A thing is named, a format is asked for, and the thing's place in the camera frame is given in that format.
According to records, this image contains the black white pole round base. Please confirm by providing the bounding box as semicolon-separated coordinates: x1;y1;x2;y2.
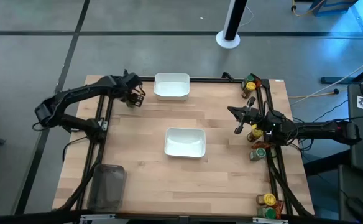
215;0;250;50

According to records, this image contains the beige cable with black plug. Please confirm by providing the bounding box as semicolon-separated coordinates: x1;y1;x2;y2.
288;88;340;100

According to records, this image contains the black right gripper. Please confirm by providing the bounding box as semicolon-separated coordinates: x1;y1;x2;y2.
227;96;268;134

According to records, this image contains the yellow lid spice jar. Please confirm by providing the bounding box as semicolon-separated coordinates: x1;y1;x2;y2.
255;192;277;207
246;124;265;143
241;81;257;100

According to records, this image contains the black stand foot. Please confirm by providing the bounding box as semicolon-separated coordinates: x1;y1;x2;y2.
320;60;363;85

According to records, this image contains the black floor cable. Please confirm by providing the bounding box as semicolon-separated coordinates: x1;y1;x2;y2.
311;99;349;124

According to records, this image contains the white plastic bin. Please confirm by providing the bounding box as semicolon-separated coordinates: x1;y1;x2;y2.
163;127;207;159
153;72;191;101

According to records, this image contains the dark translucent plastic bin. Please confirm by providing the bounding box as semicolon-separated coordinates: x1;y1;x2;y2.
86;164;127;212

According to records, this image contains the silver crossbeam bracket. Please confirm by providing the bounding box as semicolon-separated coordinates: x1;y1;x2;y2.
252;217;290;224
80;213;116;224

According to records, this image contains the long white cable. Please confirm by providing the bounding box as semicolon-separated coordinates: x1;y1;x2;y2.
290;52;363;106

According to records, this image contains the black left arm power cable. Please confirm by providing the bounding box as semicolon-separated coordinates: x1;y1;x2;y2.
62;135;91;164

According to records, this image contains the yellow floor cable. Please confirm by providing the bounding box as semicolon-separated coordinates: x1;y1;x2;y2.
292;0;327;18

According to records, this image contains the blue metal stand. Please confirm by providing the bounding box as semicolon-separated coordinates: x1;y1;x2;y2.
311;0;358;17

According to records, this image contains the black rig crossbeam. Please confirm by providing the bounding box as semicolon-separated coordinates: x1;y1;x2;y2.
0;208;361;224

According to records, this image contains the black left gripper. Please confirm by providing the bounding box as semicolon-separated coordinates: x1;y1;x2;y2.
116;73;145;107

